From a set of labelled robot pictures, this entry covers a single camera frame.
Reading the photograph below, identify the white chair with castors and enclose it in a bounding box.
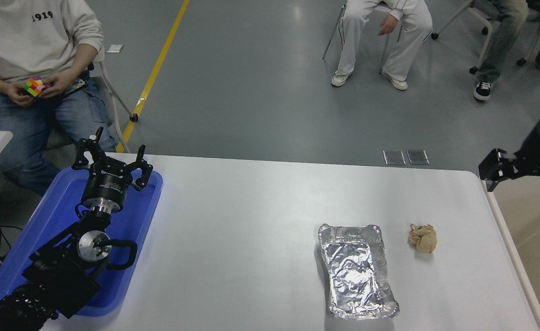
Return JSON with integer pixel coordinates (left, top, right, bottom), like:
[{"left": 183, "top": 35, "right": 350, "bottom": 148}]
[
  {"left": 93, "top": 48, "right": 138, "bottom": 154},
  {"left": 517, "top": 23, "right": 540, "bottom": 66},
  {"left": 431, "top": 0, "right": 499, "bottom": 74}
]

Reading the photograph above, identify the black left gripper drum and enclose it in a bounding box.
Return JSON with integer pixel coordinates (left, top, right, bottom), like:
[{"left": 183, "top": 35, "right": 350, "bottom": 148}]
[{"left": 80, "top": 166, "right": 131, "bottom": 207}]

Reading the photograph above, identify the colourful puzzle cube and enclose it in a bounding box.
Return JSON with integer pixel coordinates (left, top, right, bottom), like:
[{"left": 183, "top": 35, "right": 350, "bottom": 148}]
[{"left": 22, "top": 76, "right": 50, "bottom": 97}]

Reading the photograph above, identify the silver foil tray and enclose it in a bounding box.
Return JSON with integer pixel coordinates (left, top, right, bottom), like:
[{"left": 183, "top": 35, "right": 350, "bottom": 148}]
[{"left": 317, "top": 223, "right": 400, "bottom": 319}]

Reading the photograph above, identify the metal floor plate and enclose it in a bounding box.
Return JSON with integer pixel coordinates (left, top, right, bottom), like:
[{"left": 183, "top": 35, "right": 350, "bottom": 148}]
[
  {"left": 383, "top": 150, "right": 406, "bottom": 166},
  {"left": 406, "top": 150, "right": 430, "bottom": 166}
]

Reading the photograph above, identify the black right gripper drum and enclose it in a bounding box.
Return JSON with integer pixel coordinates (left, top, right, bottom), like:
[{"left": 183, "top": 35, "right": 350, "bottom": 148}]
[{"left": 516, "top": 122, "right": 540, "bottom": 178}]

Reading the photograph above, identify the person in printed top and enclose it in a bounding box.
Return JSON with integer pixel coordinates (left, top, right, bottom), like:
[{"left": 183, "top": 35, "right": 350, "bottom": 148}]
[{"left": 0, "top": 0, "right": 118, "bottom": 196}]

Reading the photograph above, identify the crumpled tan paper ball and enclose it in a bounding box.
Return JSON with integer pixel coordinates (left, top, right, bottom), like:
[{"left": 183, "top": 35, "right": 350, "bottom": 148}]
[{"left": 407, "top": 223, "right": 437, "bottom": 254}]

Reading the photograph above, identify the blue plastic tray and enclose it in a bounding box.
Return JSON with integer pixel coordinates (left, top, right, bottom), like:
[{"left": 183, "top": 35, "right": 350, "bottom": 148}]
[{"left": 0, "top": 166, "right": 164, "bottom": 318}]

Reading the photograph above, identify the person's right hand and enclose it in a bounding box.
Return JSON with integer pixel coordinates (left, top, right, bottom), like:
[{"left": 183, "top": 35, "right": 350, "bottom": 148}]
[{"left": 6, "top": 81, "right": 38, "bottom": 108}]

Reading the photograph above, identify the person in striped white trousers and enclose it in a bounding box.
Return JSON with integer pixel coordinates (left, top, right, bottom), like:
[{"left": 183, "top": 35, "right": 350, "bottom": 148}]
[{"left": 332, "top": 0, "right": 433, "bottom": 91}]

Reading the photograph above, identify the person's left hand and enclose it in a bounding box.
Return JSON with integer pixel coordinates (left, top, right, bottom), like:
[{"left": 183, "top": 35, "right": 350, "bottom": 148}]
[
  {"left": 379, "top": 14, "right": 399, "bottom": 36},
  {"left": 40, "top": 71, "right": 75, "bottom": 99}
]

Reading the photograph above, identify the white chair with thin legs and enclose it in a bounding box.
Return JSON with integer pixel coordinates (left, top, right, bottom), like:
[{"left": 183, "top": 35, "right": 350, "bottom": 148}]
[{"left": 322, "top": 0, "right": 437, "bottom": 74}]

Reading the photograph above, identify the person with black white sneaker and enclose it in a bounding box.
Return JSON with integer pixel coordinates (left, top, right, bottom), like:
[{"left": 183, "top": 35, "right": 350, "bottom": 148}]
[{"left": 472, "top": 0, "right": 528, "bottom": 102}]

